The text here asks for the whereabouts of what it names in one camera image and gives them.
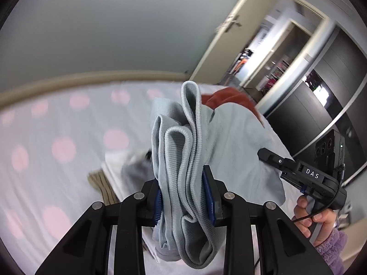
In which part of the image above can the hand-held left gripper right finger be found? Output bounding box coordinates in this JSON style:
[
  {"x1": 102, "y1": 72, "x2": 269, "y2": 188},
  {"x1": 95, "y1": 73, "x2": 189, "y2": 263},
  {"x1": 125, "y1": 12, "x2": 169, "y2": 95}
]
[{"x1": 202, "y1": 165, "x2": 334, "y2": 275}]

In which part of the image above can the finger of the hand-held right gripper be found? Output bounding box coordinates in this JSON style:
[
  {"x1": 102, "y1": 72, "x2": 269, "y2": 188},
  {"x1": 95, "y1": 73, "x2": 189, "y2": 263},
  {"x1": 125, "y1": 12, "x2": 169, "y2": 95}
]
[
  {"x1": 257, "y1": 148, "x2": 300, "y2": 174},
  {"x1": 280, "y1": 173, "x2": 304, "y2": 192}
]

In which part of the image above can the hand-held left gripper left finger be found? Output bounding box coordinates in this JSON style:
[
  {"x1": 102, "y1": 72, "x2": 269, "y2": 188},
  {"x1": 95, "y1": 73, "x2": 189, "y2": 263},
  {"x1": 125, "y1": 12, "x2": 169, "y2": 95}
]
[{"x1": 34, "y1": 179, "x2": 161, "y2": 275}]

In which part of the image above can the light grey sweater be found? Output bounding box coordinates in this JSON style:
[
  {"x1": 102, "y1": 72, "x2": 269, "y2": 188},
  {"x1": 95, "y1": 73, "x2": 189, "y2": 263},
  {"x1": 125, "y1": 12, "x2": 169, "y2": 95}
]
[{"x1": 120, "y1": 82, "x2": 286, "y2": 270}]

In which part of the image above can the person's right forearm purple sleeve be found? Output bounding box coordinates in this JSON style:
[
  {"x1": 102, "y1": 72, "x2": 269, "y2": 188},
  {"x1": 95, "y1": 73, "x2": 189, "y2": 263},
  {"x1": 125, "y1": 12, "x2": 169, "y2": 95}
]
[{"x1": 314, "y1": 228, "x2": 349, "y2": 275}]

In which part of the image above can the person's right hand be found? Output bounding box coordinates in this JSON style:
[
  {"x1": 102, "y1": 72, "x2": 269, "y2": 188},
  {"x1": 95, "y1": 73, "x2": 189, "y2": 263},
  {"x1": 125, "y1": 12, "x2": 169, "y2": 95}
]
[{"x1": 292, "y1": 195, "x2": 337, "y2": 248}]

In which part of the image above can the white cloth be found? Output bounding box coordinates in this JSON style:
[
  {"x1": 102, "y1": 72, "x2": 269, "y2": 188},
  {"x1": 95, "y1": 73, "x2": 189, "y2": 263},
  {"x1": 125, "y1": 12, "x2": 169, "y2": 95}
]
[{"x1": 102, "y1": 149, "x2": 155, "y2": 201}]

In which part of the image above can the black wardrobe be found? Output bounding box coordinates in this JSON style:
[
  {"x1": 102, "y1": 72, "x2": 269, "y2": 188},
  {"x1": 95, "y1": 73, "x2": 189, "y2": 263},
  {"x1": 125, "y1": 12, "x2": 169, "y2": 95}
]
[{"x1": 264, "y1": 29, "x2": 367, "y2": 184}]

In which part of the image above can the brown striped cloth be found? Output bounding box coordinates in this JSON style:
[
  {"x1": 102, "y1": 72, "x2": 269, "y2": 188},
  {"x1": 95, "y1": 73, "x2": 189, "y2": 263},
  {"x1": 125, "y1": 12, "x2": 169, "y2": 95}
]
[{"x1": 87, "y1": 169, "x2": 119, "y2": 204}]

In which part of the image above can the red fleece garment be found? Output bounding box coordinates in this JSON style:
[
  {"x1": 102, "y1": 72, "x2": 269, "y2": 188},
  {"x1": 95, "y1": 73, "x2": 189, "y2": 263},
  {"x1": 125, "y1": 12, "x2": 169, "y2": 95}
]
[{"x1": 201, "y1": 88, "x2": 266, "y2": 128}]

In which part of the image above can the white door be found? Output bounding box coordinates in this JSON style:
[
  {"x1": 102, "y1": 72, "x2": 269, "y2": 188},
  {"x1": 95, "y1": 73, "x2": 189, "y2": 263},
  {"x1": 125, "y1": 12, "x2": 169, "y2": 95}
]
[{"x1": 188, "y1": 0, "x2": 273, "y2": 85}]

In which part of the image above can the black cable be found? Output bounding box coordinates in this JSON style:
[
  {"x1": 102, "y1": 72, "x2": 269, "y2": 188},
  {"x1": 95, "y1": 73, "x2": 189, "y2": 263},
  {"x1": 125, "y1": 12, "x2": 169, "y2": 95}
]
[{"x1": 291, "y1": 163, "x2": 346, "y2": 222}]

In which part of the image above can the cream door frame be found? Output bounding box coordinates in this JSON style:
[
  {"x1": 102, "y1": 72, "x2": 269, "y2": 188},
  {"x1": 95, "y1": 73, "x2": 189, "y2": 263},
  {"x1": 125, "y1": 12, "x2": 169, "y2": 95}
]
[{"x1": 241, "y1": 0, "x2": 340, "y2": 118}]

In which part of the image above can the metal door handle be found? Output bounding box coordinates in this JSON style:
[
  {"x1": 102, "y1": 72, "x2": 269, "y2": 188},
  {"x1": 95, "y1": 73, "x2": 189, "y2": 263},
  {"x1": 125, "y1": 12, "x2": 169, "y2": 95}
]
[{"x1": 215, "y1": 14, "x2": 241, "y2": 33}]

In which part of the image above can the beige bed frame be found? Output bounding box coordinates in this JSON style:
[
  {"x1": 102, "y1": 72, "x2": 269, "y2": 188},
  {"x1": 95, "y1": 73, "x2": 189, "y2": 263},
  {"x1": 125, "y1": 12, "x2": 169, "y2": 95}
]
[{"x1": 0, "y1": 70, "x2": 190, "y2": 106}]

